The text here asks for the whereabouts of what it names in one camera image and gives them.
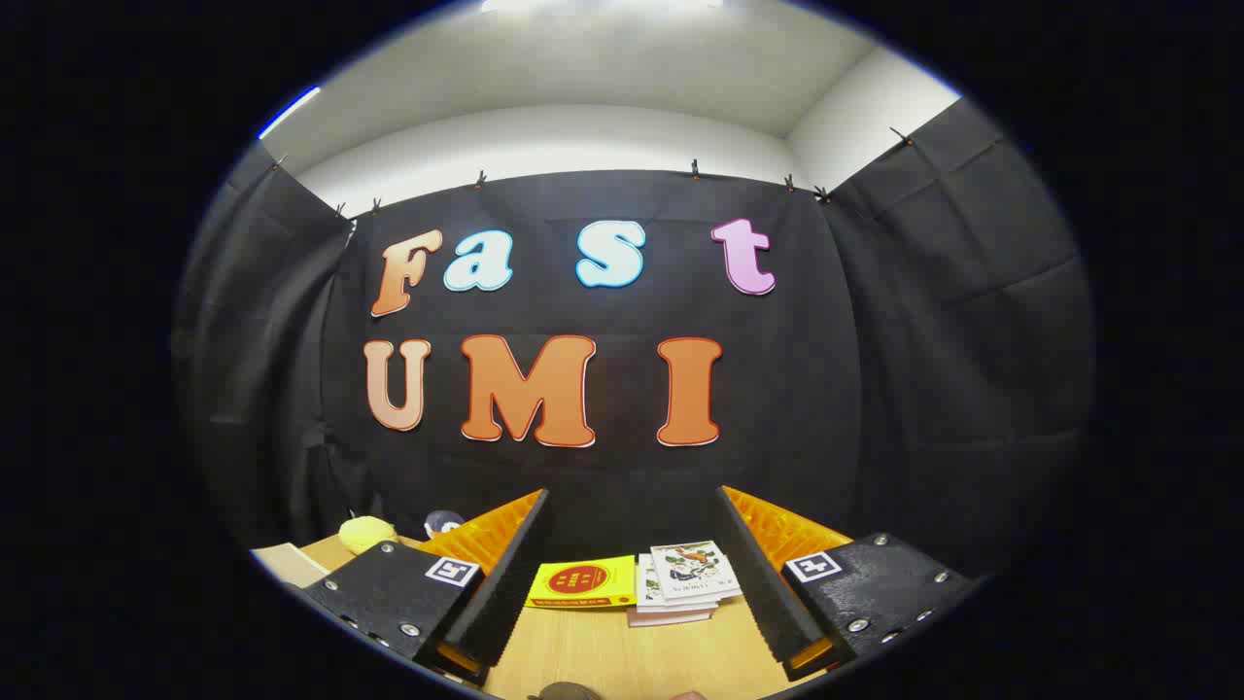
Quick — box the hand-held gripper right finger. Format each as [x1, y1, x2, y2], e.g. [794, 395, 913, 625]
[717, 485, 979, 683]

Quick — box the cream fabric storage box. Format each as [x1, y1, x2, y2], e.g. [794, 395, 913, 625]
[251, 542, 331, 589]

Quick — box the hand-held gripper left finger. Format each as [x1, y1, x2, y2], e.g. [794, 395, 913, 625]
[303, 489, 557, 687]

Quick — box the yellow book with red circle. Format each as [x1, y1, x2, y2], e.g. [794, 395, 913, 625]
[525, 555, 638, 610]

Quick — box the illustrated white book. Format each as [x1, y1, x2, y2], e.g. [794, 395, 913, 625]
[649, 542, 743, 604]

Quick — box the brown spine white book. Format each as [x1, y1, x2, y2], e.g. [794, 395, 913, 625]
[627, 605, 717, 628]

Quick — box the yellow bun plush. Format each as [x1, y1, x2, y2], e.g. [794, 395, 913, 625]
[338, 516, 398, 556]

